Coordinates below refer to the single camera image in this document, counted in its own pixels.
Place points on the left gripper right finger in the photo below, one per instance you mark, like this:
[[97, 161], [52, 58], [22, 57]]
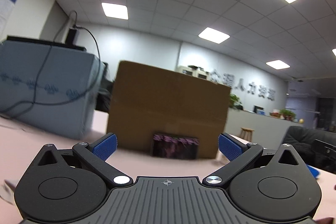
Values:
[[230, 147]]

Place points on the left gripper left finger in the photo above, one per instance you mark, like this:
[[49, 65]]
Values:
[[104, 147]]

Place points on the wooden stool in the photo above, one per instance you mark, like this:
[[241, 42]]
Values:
[[246, 134]]

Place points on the grey reception counter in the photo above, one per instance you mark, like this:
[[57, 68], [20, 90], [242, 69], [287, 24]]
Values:
[[268, 132]]

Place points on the green potted plant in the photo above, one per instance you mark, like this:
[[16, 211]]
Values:
[[235, 102], [287, 114]]

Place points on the computer monitor on counter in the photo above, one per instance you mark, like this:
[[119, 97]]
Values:
[[259, 110]]

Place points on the smartphone playing video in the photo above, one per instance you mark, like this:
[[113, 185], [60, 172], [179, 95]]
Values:
[[170, 146]]

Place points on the large brown cardboard box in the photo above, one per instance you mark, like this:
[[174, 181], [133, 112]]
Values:
[[148, 100]]

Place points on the light blue cardboard box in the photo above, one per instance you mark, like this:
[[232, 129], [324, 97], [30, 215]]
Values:
[[49, 85]]

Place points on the black leather sofa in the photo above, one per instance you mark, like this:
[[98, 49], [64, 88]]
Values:
[[315, 147]]

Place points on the blue folded cloth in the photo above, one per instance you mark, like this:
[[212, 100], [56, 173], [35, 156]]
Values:
[[315, 172]]

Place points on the white crumpled cloth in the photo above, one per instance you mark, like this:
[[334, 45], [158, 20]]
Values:
[[7, 191]]

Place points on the black power adapter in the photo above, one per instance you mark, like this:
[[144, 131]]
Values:
[[72, 36]]

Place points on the blue wall poster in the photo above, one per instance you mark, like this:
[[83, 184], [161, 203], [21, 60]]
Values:
[[6, 9]]

